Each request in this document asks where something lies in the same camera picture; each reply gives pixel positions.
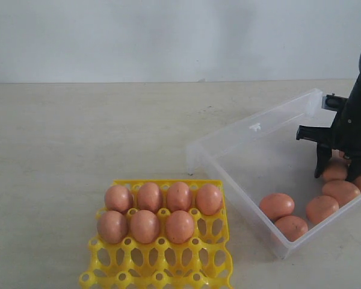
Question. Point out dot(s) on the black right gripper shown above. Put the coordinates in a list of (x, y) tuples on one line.
[(343, 134)]

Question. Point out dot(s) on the clear plastic bin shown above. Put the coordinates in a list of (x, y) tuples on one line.
[(260, 155)]

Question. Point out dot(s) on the brown egg front bottom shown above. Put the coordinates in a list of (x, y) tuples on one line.
[(292, 227)]

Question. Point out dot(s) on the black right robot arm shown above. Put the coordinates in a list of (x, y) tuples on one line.
[(344, 134)]

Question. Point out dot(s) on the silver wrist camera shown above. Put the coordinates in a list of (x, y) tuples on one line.
[(333, 103)]

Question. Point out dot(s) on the yellow plastic egg tray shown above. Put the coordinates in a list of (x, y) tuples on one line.
[(201, 262)]

